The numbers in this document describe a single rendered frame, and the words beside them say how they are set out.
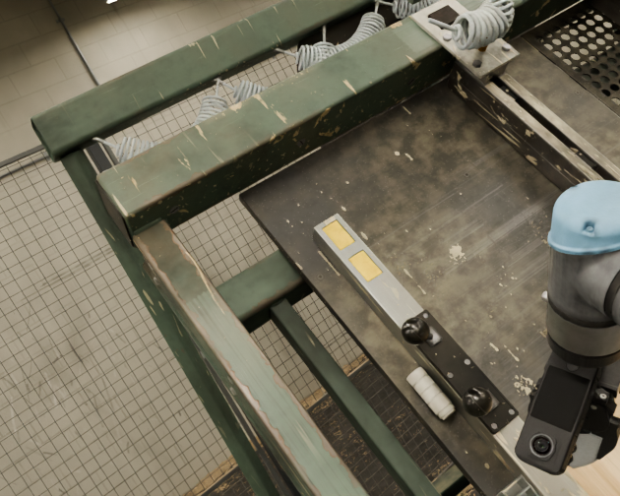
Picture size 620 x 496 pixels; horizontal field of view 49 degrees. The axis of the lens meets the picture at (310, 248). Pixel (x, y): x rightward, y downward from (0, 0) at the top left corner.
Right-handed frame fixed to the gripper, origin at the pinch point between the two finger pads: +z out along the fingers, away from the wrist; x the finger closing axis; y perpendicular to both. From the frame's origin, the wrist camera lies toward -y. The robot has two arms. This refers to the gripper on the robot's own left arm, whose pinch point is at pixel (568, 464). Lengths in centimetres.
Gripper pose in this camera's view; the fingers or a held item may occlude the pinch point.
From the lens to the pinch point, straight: 84.3
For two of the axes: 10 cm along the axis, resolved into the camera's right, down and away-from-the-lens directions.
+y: 5.4, -6.2, 5.7
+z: 1.9, 7.5, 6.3
